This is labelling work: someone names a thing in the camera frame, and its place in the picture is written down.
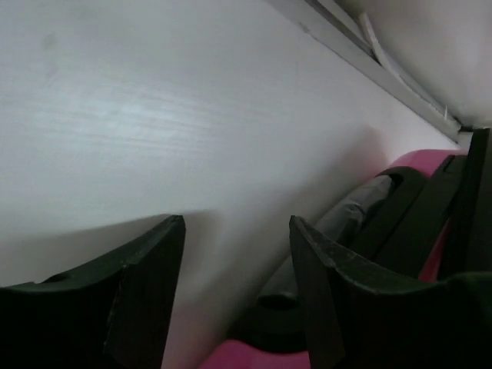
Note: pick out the aluminium frame rail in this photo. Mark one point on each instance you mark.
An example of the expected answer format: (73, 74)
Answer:
(353, 39)

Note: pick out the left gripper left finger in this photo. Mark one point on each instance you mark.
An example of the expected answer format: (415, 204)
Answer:
(111, 312)

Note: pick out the pink hard-shell suitcase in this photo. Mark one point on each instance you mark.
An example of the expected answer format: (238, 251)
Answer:
(427, 217)

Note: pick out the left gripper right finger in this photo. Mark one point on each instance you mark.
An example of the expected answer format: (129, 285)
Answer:
(358, 314)

